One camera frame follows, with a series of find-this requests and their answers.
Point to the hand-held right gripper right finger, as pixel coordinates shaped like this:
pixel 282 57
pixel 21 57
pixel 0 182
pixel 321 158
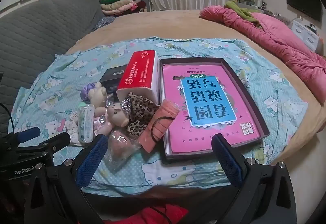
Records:
pixel 228 161

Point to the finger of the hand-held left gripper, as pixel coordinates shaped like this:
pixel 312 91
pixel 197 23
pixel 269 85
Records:
pixel 28 135
pixel 54 142

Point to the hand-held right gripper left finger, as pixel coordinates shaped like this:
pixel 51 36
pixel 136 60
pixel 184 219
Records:
pixel 91 163

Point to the white printed socks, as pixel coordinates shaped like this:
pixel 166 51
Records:
pixel 71 128

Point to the pink item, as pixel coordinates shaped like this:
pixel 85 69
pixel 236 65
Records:
pixel 119 145

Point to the green floral tissue packet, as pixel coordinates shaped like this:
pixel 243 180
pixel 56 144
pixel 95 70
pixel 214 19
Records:
pixel 85 124

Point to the tan bear plush with crown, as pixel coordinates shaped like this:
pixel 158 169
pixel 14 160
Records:
pixel 118 117

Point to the dark shallow box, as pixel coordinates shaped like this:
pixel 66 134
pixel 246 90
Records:
pixel 252 112

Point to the bear plush with purple hat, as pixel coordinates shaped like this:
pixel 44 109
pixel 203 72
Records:
pixel 98 94

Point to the leopard print cloth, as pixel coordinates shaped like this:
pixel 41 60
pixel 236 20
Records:
pixel 142 109

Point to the salmon cloth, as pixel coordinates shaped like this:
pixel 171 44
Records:
pixel 163 114

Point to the cat print blue sheet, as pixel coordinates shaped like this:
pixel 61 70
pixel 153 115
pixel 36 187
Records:
pixel 76 81

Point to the red garment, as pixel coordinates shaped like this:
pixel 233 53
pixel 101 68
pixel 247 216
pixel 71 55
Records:
pixel 175 215

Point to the black box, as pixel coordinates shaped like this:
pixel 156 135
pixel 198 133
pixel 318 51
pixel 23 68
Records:
pixel 113 75

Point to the red tissue box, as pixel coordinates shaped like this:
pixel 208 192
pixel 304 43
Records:
pixel 137 74

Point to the grey quilted headboard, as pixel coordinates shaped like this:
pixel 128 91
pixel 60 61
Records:
pixel 38 30

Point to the dark patterned cloth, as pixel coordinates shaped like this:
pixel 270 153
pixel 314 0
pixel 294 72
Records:
pixel 103 22

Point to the pink quilt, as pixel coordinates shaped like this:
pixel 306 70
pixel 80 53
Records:
pixel 280 41

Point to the white drawer cabinet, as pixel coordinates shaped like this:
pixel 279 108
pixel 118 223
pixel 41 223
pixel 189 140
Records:
pixel 303 33

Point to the stack of folded clothes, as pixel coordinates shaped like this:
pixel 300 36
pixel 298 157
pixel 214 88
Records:
pixel 117 6

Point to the green cloth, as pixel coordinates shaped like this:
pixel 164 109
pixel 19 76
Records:
pixel 239 9

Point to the beige bed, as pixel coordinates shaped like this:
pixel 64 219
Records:
pixel 158 23

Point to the black television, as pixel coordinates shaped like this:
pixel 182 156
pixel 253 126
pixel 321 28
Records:
pixel 303 0

